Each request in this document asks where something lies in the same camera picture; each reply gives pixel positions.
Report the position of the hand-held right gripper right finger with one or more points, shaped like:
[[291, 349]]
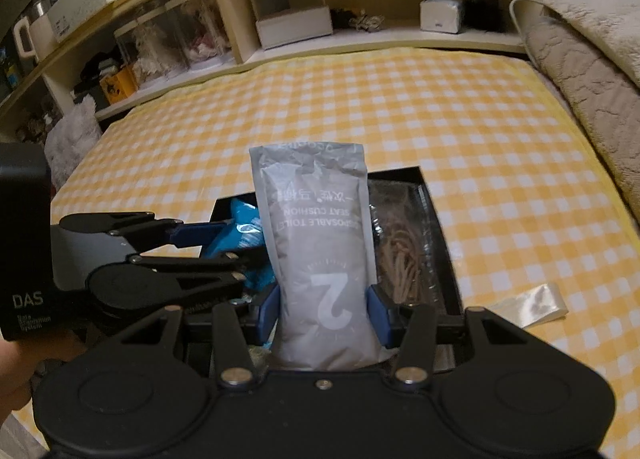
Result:
[[377, 315]]

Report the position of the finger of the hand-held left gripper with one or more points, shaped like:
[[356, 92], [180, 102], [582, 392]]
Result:
[[210, 271], [200, 234]]

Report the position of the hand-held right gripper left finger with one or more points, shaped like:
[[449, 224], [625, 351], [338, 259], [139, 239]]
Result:
[[270, 311]]

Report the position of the blue packet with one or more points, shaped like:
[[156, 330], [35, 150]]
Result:
[[244, 225]]

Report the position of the black box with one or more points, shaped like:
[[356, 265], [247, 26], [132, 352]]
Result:
[[442, 264]]

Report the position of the grey foil packet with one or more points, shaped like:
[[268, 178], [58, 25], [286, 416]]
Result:
[[315, 239]]

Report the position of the person's left hand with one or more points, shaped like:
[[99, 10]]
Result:
[[25, 371]]

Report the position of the white fluffy cloth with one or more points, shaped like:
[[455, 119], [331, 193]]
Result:
[[72, 144]]

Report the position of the clear plastic wrapper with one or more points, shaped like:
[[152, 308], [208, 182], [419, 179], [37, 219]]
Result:
[[535, 304]]

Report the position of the yellow box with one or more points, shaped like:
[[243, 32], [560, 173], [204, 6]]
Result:
[[119, 86]]

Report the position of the black cloth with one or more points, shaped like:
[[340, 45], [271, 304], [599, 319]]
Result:
[[95, 71]]

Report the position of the clear case with cream doll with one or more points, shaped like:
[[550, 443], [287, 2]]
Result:
[[145, 51]]

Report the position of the yellow checked bed sheet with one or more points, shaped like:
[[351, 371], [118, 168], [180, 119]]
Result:
[[400, 114]]

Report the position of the clear case with pink doll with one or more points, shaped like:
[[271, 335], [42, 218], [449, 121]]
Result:
[[200, 31]]

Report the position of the white mug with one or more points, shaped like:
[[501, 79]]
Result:
[[42, 36]]

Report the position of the wooden headboard shelf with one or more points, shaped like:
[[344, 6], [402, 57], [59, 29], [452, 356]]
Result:
[[227, 14]]

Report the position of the open white cardboard box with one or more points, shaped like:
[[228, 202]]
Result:
[[290, 19]]

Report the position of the small white tissue box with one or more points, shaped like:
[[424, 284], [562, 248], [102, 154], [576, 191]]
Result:
[[440, 13]]

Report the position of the beige textured blanket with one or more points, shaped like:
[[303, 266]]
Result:
[[590, 79]]

